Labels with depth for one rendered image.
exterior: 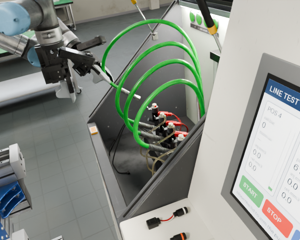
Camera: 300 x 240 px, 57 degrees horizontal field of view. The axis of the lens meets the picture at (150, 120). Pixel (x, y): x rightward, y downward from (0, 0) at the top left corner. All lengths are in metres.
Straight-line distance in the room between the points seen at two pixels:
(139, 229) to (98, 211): 1.43
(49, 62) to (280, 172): 0.71
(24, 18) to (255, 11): 0.54
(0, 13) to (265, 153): 0.67
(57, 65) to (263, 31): 0.59
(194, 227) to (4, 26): 0.71
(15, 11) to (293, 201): 0.72
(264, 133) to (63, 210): 1.97
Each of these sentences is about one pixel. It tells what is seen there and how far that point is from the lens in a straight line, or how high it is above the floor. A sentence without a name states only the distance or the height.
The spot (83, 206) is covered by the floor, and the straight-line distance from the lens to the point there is 2.31.
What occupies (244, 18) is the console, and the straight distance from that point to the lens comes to 0.63.
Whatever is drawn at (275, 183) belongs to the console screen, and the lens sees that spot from 0.57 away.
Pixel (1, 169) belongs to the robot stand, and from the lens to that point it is 1.23.
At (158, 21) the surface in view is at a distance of 1.03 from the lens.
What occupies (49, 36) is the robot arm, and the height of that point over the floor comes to 1.46.
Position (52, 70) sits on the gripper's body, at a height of 1.36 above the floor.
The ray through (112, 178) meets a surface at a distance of 1.03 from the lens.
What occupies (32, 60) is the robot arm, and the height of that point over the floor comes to 1.36.
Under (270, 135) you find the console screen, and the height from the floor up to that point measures 1.32.
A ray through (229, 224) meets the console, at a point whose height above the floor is 1.06.
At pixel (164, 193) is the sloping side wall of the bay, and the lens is 0.83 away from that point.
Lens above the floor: 1.63
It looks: 31 degrees down
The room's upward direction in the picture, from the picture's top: 7 degrees counter-clockwise
